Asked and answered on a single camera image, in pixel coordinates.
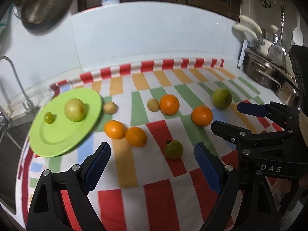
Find green apple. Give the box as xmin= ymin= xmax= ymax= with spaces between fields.
xmin=212 ymin=88 xmax=232 ymax=110

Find large orange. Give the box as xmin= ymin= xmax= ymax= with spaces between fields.
xmin=159 ymin=94 xmax=180 ymax=115
xmin=191 ymin=105 xmax=213 ymax=127

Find green tangerine with stem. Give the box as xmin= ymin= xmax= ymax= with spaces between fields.
xmin=164 ymin=140 xmax=183 ymax=160

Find small green tangerine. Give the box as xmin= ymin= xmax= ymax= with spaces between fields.
xmin=44 ymin=112 xmax=55 ymax=124

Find brown kiwi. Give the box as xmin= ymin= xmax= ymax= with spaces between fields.
xmin=147 ymin=98 xmax=160 ymax=112
xmin=103 ymin=101 xmax=118 ymax=114

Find small orange tangerine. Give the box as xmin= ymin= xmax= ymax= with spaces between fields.
xmin=104 ymin=120 xmax=126 ymax=139
xmin=125 ymin=126 xmax=147 ymax=147

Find large yellow-green pear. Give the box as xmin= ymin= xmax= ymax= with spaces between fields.
xmin=64 ymin=98 xmax=87 ymax=122

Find person's right hand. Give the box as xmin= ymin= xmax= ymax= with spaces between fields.
xmin=277 ymin=176 xmax=308 ymax=193

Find steel pot on rack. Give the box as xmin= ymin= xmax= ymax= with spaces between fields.
xmin=243 ymin=49 xmax=281 ymax=91

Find steel spatula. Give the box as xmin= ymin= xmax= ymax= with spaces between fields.
xmin=267 ymin=4 xmax=286 ymax=67

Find white rice spoon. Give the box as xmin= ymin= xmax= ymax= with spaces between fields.
xmin=292 ymin=12 xmax=304 ymax=46

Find green plate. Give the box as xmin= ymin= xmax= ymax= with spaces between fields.
xmin=29 ymin=88 xmax=102 ymax=157

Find stainless steel sink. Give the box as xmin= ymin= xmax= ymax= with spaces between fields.
xmin=0 ymin=115 xmax=33 ymax=214

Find striped colourful table cloth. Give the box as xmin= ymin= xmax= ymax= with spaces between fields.
xmin=15 ymin=59 xmax=280 ymax=230

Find thin gooseneck faucet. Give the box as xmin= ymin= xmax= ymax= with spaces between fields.
xmin=1 ymin=56 xmax=40 ymax=116

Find black frying pan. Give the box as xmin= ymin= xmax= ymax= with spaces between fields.
xmin=14 ymin=0 xmax=73 ymax=34

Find black scissors on wall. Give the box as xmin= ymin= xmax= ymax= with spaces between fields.
xmin=260 ymin=0 xmax=271 ymax=8

